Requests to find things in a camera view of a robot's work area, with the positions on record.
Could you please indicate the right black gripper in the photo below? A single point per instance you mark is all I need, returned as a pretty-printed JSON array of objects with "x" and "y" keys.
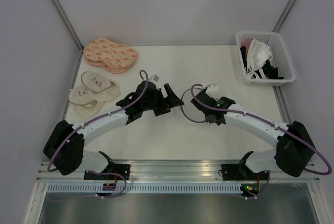
[{"x": 207, "y": 121}]

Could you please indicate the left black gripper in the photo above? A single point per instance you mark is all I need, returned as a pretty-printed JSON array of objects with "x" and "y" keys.
[{"x": 169, "y": 102}]

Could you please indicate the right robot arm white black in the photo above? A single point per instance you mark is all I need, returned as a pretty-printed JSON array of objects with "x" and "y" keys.
[{"x": 292, "y": 146}]

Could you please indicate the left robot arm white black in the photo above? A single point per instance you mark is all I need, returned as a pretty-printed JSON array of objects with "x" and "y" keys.
[{"x": 65, "y": 148}]

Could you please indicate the orange patterned laundry bags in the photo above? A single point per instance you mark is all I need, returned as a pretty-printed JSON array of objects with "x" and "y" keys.
[{"x": 114, "y": 57}]

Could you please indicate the white bra in basket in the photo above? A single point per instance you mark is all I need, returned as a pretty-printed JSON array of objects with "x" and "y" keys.
[{"x": 257, "y": 55}]

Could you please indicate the beige bag top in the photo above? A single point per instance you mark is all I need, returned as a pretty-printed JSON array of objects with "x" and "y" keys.
[{"x": 95, "y": 82}]

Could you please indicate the black garment in basket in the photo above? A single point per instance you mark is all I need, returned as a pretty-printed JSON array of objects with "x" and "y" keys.
[{"x": 267, "y": 70}]

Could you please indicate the pink garment in basket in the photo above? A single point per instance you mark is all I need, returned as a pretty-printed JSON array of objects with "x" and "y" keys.
[{"x": 246, "y": 43}]

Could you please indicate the white plastic basket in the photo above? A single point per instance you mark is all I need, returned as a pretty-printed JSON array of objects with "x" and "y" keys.
[{"x": 281, "y": 58}]

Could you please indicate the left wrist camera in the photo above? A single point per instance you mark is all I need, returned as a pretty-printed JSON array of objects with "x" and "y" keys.
[{"x": 154, "y": 78}]

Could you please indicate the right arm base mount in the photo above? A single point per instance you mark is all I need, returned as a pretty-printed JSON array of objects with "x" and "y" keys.
[{"x": 235, "y": 172}]

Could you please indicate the aluminium rail front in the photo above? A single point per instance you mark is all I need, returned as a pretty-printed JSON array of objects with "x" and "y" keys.
[{"x": 172, "y": 171}]

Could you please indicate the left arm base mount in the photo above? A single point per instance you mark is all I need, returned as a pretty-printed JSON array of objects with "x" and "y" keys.
[{"x": 121, "y": 169}]

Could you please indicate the white slotted cable duct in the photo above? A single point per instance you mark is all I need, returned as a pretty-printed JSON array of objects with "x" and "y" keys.
[{"x": 220, "y": 188}]

